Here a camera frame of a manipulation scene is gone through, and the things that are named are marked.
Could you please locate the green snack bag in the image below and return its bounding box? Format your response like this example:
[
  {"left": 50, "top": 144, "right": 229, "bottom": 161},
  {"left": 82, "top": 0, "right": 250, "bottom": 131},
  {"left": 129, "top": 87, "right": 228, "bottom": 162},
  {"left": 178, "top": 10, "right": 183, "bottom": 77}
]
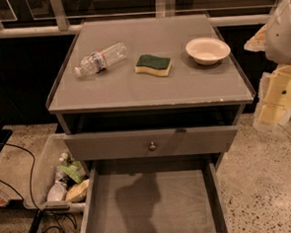
[{"left": 59, "top": 160, "right": 86, "bottom": 184}]

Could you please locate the black cable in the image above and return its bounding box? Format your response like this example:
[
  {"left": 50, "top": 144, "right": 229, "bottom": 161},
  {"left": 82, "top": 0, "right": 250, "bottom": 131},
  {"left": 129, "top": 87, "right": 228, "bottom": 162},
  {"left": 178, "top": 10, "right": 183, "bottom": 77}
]
[{"left": 0, "top": 133, "right": 79, "bottom": 233}]

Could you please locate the clear plastic storage bin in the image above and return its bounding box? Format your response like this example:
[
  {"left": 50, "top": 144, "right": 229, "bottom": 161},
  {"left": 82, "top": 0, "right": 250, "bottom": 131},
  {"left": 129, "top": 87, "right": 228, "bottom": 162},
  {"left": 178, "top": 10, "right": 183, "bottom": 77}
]
[{"left": 24, "top": 133, "right": 86, "bottom": 213}]

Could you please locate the grey open middle drawer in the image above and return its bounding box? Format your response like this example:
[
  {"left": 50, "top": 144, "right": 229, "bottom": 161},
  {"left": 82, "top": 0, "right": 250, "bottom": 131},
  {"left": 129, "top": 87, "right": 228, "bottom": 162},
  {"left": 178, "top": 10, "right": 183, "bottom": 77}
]
[{"left": 80, "top": 161, "right": 232, "bottom": 233}]

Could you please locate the yellow green sponge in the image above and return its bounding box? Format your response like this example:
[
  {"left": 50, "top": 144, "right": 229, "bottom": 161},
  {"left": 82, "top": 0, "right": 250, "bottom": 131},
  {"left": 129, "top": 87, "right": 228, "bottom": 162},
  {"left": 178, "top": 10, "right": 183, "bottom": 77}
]
[{"left": 134, "top": 54, "right": 171, "bottom": 77}]

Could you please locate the round metal drawer knob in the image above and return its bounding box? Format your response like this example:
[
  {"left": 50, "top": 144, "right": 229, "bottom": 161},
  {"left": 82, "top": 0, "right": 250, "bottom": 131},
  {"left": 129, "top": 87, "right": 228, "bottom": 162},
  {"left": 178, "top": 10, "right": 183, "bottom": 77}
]
[{"left": 148, "top": 142, "right": 157, "bottom": 151}]

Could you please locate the small cup on floor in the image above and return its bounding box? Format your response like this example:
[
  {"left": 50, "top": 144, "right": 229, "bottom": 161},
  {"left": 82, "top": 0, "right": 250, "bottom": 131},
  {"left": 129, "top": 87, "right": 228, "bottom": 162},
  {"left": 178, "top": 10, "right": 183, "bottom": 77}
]
[{"left": 0, "top": 186, "right": 12, "bottom": 208}]

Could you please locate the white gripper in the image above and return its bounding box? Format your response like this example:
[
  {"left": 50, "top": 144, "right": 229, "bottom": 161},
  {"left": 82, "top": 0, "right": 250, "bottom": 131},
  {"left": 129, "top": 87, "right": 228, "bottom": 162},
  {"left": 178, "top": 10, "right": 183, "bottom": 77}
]
[{"left": 244, "top": 0, "right": 291, "bottom": 128}]

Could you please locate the yellow item in bin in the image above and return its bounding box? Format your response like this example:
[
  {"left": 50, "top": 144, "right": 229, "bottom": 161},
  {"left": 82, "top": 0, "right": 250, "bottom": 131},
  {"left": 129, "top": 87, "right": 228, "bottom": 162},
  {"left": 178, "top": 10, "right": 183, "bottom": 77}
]
[{"left": 65, "top": 180, "right": 90, "bottom": 203}]

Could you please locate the metal railing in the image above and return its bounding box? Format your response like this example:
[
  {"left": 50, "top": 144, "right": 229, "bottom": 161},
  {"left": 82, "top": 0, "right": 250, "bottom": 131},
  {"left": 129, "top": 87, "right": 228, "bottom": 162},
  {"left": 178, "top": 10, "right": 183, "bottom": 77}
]
[{"left": 0, "top": 0, "right": 282, "bottom": 36}]

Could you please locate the grey top drawer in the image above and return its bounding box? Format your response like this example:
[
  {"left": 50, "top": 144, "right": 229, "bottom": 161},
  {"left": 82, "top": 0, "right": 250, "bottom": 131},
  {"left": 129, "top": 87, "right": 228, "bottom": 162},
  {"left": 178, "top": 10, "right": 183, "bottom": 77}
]
[{"left": 64, "top": 125, "right": 238, "bottom": 161}]

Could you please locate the clear plastic water bottle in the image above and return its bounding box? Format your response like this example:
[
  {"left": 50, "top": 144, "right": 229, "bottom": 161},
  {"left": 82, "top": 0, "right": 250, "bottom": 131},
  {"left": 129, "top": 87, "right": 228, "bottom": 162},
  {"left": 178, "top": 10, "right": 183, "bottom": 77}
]
[{"left": 74, "top": 41, "right": 127, "bottom": 78}]

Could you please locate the grey drawer cabinet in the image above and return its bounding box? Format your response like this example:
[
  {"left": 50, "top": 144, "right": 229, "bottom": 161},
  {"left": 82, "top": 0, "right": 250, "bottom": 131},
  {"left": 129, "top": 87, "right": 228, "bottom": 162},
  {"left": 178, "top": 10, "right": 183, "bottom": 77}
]
[{"left": 46, "top": 14, "right": 254, "bottom": 171}]

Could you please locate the white bowl in bin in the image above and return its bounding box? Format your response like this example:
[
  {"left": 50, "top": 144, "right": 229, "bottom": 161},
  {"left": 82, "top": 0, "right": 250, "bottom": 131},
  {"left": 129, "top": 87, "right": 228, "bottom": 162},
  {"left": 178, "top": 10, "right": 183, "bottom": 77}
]
[{"left": 46, "top": 183, "right": 67, "bottom": 201}]

